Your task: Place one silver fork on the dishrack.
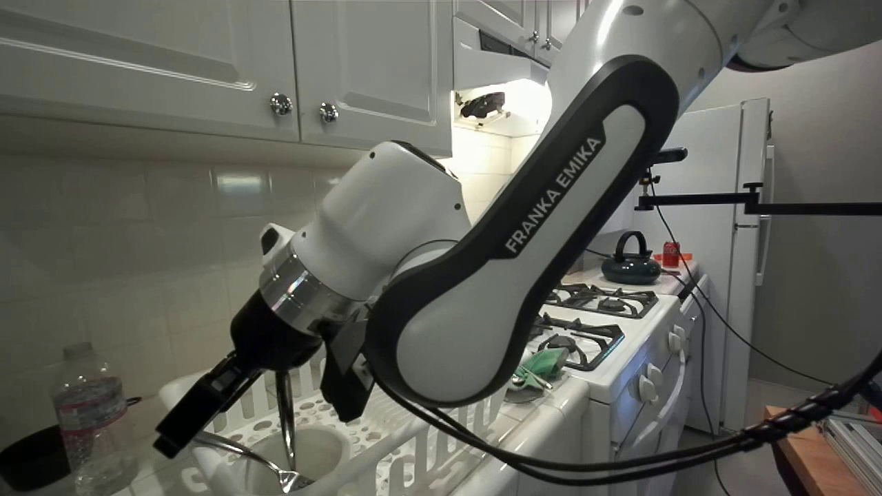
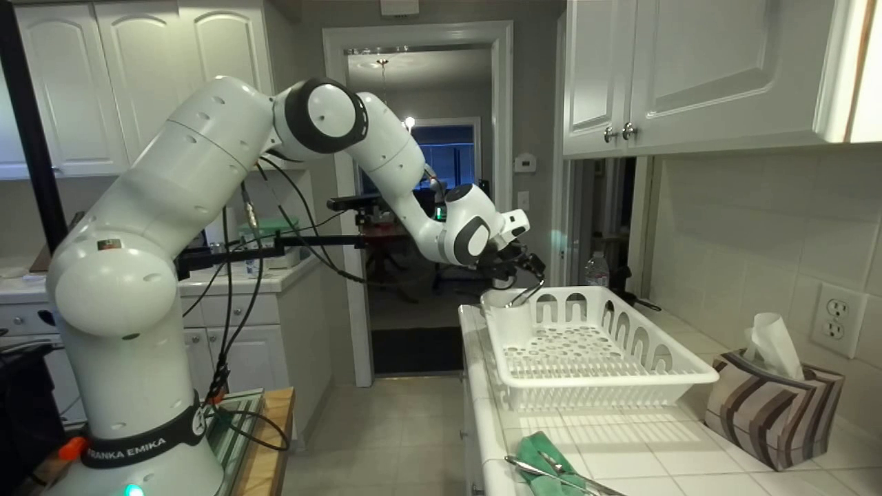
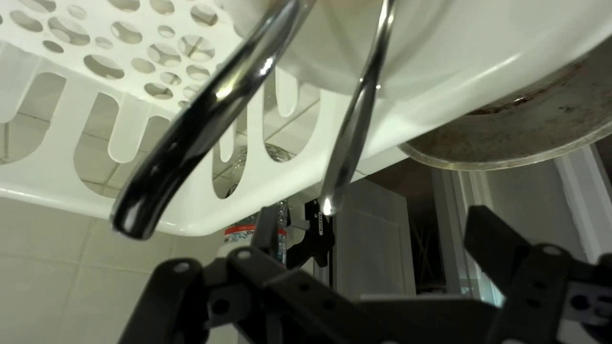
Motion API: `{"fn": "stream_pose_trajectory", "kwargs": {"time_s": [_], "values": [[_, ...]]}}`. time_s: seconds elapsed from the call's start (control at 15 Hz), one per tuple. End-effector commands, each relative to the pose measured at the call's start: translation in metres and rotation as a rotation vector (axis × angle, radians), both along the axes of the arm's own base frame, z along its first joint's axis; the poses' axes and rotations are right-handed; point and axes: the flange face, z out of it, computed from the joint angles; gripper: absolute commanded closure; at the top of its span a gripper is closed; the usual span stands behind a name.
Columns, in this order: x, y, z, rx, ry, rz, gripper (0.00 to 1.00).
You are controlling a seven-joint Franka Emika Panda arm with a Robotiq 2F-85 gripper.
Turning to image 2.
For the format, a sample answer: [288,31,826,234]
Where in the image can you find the black case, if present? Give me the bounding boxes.
[0,343,69,496]

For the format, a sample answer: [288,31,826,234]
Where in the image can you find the white kitchen corner cabinets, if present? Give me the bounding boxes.
[10,2,279,179]

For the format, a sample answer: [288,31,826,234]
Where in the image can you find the white utensil cup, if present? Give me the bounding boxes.
[494,289,536,349]

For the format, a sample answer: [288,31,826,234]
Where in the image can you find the wooden table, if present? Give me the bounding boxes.
[225,385,301,496]

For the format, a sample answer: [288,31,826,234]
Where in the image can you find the striped tissue box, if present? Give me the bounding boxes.
[700,348,848,473]

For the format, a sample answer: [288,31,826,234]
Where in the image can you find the blue lit window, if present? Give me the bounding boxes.
[409,121,482,199]

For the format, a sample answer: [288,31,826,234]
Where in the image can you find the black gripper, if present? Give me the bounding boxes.
[484,241,551,289]

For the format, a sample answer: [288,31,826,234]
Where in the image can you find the black base cable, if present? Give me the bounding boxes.
[178,177,292,460]

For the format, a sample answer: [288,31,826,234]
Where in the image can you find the white plastic dish rack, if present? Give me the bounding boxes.
[476,285,722,413]

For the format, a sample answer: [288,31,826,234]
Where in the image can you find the black tripod pole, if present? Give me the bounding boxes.
[0,0,70,257]

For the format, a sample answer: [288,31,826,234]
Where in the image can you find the white door frame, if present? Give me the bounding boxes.
[320,20,518,391]

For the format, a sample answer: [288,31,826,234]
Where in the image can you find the white power outlet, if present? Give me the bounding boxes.
[806,282,870,362]

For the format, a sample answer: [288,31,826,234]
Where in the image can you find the silver metal spoon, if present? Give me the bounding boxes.
[500,456,629,496]

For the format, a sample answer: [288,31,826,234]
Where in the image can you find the white base cabinet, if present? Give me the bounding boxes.
[160,249,336,447]

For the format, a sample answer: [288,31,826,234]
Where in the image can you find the black mounted camera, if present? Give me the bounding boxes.
[323,194,379,223]

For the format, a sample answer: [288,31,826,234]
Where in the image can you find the green box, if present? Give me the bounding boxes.
[243,217,303,252]

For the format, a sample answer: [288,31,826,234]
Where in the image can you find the orange handle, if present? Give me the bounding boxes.
[51,432,91,468]

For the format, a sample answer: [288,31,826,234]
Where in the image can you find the metal base frame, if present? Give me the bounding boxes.
[201,389,270,480]

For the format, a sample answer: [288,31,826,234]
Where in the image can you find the black camera mount rod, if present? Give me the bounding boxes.
[177,225,429,278]

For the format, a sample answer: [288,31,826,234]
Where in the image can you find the green dish cloth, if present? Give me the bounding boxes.
[509,431,591,496]

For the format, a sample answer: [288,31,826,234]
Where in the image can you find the white upper wall cabinet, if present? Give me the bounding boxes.
[558,0,882,159]

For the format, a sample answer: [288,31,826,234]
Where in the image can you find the white box above door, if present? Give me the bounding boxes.
[378,0,423,20]

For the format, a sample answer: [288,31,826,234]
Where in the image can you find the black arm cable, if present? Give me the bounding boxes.
[245,148,371,286]

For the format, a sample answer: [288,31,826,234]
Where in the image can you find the clear water bottle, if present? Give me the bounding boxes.
[583,249,611,289]

